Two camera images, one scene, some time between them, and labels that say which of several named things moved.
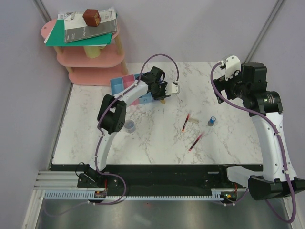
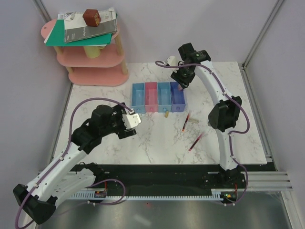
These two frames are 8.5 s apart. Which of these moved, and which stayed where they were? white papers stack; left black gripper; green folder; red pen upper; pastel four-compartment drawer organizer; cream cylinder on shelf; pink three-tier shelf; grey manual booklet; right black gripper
Moved: right black gripper; left black gripper; pastel four-compartment drawer organizer
Stayed: pink three-tier shelf; cream cylinder on shelf; white papers stack; grey manual booklet; red pen upper; green folder
